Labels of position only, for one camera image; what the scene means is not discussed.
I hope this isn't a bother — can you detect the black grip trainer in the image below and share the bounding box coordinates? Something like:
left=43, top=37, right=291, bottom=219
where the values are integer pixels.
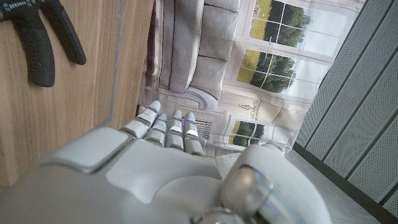
left=0, top=0, right=87, bottom=88

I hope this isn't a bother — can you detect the printed living room backdrop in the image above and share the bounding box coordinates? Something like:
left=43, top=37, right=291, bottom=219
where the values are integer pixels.
left=136, top=0, right=368, bottom=156

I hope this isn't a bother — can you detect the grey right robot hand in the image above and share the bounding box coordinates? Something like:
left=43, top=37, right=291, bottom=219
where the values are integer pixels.
left=0, top=100, right=333, bottom=224

